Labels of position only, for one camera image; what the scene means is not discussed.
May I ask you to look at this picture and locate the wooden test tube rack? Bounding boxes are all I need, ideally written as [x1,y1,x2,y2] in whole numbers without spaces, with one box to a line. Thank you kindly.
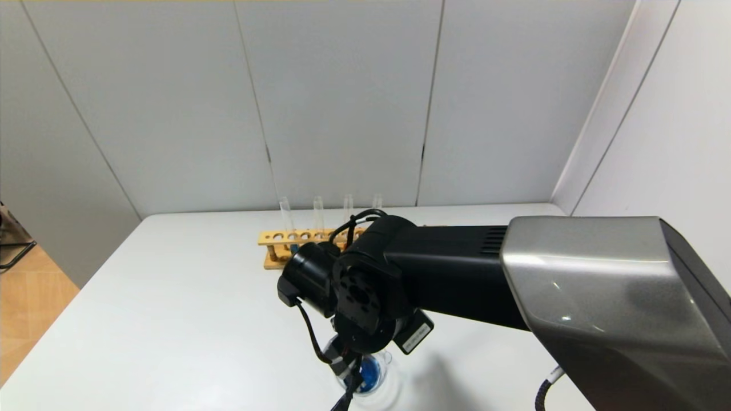
[258,227,366,270]

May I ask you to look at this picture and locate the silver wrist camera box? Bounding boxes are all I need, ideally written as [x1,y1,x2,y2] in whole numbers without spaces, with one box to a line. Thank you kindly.
[328,336,366,381]

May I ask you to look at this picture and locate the black cable with white sleeve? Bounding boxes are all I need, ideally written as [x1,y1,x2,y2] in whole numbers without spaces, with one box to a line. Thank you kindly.
[533,365,567,411]

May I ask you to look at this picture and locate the black metal stand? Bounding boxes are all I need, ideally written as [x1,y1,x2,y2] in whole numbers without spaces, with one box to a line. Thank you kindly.
[0,201,38,270]

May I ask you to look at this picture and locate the black looped wrist cable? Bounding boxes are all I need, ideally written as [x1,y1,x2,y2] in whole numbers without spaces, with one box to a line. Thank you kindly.
[328,208,390,249]

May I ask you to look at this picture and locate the test tube with blue liquid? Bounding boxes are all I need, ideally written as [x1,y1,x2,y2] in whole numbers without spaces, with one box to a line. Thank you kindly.
[279,196,301,256]

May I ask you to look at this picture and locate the black camera cable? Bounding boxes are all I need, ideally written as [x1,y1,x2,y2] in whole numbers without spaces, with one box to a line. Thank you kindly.
[294,299,366,411]

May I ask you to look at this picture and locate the clear glass beaker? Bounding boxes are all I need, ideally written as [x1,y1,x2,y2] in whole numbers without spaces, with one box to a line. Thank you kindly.
[322,336,401,410]

